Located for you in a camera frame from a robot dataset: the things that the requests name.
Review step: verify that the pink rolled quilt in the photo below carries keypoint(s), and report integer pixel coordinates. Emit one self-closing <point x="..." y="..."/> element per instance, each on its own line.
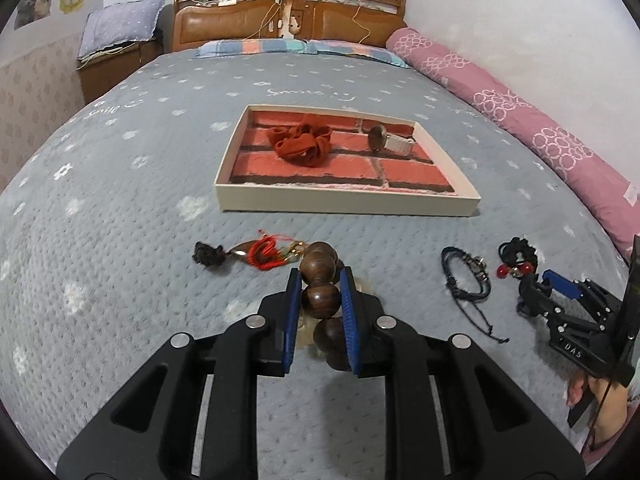
<point x="500" y="95"/>

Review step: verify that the wooden bed headboard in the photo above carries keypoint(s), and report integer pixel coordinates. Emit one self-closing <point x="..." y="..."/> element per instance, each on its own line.
<point x="215" y="27"/>

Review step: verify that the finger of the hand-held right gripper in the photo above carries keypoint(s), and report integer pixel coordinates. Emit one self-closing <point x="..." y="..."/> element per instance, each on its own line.
<point x="562" y="284"/>
<point x="532" y="300"/>

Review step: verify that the wooden nightstand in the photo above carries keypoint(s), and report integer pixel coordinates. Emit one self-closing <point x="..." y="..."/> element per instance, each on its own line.
<point x="112" y="70"/>

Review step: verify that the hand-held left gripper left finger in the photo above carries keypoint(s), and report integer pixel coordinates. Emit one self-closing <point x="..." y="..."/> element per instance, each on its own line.
<point x="292" y="320"/>

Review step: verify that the cartoon headboard sticker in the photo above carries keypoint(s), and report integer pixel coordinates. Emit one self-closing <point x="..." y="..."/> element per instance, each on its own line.
<point x="291" y="24"/>

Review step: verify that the purple dotted pillow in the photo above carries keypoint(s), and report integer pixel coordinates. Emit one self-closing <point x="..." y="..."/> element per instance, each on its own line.
<point x="125" y="22"/>

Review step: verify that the grey cats wall sticker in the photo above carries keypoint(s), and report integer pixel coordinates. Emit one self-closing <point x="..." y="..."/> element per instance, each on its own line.
<point x="34" y="7"/>

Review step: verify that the person's right hand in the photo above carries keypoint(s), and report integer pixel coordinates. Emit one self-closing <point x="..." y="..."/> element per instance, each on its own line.
<point x="610" y="415"/>

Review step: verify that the grey flower print blanket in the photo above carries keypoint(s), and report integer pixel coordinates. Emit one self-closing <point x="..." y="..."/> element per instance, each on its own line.
<point x="125" y="260"/>

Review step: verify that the red tassel knot pendant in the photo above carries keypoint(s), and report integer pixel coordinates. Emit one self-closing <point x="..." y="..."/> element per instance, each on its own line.
<point x="262" y="252"/>

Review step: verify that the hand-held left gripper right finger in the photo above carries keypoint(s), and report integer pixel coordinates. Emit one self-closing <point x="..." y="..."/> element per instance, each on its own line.
<point x="351" y="330"/>

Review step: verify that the red scrunchie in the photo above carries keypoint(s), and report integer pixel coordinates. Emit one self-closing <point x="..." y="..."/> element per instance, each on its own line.
<point x="300" y="147"/>

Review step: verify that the plaid pillow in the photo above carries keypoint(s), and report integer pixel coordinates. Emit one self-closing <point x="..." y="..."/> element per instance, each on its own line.
<point x="250" y="47"/>
<point x="360" y="52"/>

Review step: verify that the beige tray with brick lining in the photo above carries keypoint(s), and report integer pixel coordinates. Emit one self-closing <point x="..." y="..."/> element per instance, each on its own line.
<point x="350" y="203"/>

